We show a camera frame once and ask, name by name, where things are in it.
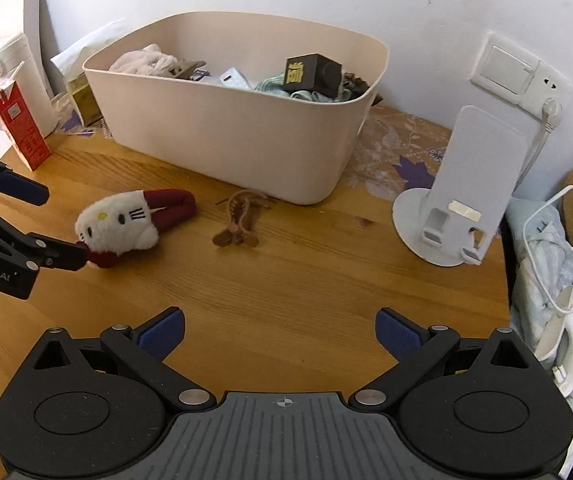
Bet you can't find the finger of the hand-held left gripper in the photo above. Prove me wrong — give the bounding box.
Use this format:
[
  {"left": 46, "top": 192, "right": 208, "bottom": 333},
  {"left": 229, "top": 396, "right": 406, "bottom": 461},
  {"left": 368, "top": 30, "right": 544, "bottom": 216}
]
[
  {"left": 0, "top": 195, "right": 87, "bottom": 273},
  {"left": 0, "top": 141, "right": 50, "bottom": 207}
]

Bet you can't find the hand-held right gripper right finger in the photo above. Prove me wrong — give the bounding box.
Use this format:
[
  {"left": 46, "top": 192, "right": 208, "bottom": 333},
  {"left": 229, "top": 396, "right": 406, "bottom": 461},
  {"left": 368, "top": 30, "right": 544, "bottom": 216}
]
[{"left": 349, "top": 307, "right": 537, "bottom": 406}]

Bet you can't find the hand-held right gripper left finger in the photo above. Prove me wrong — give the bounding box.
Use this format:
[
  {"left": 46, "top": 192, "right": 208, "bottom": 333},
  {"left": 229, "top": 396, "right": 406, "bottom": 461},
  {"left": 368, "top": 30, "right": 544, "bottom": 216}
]
[{"left": 26, "top": 306, "right": 216, "bottom": 406}]

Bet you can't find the white cat plush hair clip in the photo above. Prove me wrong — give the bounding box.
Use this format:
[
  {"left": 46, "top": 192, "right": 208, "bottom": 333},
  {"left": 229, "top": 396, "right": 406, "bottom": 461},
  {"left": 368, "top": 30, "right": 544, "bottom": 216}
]
[{"left": 75, "top": 187, "right": 198, "bottom": 270}]

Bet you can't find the pink fuzzy cloth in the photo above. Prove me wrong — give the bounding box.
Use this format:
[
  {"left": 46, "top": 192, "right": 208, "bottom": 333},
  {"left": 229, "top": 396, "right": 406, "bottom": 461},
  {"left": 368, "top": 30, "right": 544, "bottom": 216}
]
[{"left": 109, "top": 43, "right": 190, "bottom": 78}]

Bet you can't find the beige plastic storage bin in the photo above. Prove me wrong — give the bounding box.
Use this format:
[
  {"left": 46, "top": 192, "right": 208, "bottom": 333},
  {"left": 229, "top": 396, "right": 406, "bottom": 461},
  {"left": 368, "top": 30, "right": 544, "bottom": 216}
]
[{"left": 82, "top": 11, "right": 390, "bottom": 206}]

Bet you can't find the long black box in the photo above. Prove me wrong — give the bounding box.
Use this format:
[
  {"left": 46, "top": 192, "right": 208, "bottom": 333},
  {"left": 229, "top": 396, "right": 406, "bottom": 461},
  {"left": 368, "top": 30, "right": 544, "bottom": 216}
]
[{"left": 284, "top": 53, "right": 343, "bottom": 102}]

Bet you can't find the green scrunchie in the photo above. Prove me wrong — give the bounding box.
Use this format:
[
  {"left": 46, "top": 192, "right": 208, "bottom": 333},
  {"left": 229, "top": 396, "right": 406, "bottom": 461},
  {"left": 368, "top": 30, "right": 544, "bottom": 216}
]
[{"left": 255, "top": 71, "right": 352, "bottom": 106}]

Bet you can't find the wooden desktop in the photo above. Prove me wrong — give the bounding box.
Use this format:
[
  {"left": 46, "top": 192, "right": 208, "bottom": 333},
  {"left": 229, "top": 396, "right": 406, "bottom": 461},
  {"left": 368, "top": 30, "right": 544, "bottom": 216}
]
[{"left": 0, "top": 105, "right": 512, "bottom": 480}]

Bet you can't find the red milk carton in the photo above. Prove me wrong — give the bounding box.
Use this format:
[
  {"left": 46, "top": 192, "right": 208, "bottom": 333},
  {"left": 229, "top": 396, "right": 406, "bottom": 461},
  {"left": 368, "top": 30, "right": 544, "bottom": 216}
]
[{"left": 0, "top": 76, "right": 53, "bottom": 170}]

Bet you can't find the white thermos bottle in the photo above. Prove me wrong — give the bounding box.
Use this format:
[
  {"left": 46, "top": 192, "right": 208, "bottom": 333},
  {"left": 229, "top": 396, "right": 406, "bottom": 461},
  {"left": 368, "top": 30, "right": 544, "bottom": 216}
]
[{"left": 0, "top": 32, "right": 60, "bottom": 138}]

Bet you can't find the gold tissue box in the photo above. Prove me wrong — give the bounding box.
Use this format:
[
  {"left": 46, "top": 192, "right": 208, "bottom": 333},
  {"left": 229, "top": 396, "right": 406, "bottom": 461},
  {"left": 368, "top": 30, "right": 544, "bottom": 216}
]
[{"left": 50, "top": 19, "right": 127, "bottom": 128}]

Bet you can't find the brown hair clip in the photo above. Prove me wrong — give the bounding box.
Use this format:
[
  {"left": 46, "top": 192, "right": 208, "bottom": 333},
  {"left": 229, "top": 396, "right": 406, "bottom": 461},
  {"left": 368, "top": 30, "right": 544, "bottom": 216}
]
[{"left": 212, "top": 188, "right": 277, "bottom": 249}]

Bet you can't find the floral patterned table mat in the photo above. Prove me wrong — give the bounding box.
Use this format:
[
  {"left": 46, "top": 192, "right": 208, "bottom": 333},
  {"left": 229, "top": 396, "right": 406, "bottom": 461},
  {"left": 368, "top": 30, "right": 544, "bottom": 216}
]
[{"left": 54, "top": 105, "right": 454, "bottom": 201}]

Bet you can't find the white and purple board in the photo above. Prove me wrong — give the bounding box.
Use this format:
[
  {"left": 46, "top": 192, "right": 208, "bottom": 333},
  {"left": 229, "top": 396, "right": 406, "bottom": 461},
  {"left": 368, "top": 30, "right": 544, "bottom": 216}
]
[{"left": 22, "top": 0, "right": 67, "bottom": 101}]

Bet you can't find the light blue cloth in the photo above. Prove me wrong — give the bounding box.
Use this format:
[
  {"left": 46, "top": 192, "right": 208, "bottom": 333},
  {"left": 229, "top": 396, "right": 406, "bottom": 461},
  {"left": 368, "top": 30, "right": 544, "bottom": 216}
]
[{"left": 509, "top": 197, "right": 573, "bottom": 411}]

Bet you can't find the white phone stand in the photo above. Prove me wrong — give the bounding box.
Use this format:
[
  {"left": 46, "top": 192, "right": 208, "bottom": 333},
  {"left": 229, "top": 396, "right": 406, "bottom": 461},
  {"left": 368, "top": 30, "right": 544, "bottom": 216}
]
[{"left": 392, "top": 105, "right": 527, "bottom": 267}]

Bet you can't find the brown lace doll dress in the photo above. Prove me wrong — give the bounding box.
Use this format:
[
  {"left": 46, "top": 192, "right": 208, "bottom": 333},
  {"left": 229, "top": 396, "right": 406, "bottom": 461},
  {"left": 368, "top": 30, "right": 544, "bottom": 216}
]
[{"left": 341, "top": 72, "right": 369, "bottom": 98}]

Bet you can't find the white charger with cable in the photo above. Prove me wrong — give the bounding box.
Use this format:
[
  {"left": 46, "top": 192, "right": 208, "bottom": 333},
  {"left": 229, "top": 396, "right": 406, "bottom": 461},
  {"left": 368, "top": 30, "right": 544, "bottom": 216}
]
[{"left": 522, "top": 185, "right": 573, "bottom": 386}]

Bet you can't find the white plug cable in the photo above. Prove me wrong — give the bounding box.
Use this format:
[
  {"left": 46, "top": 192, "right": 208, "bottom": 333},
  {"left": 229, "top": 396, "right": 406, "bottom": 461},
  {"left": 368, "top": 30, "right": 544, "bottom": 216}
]
[{"left": 513, "top": 97, "right": 564, "bottom": 196}]

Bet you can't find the white wall switch socket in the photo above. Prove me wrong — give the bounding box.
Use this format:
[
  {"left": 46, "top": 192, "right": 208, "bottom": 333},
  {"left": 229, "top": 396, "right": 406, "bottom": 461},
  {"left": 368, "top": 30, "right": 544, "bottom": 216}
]
[{"left": 469, "top": 30, "right": 573, "bottom": 111}]

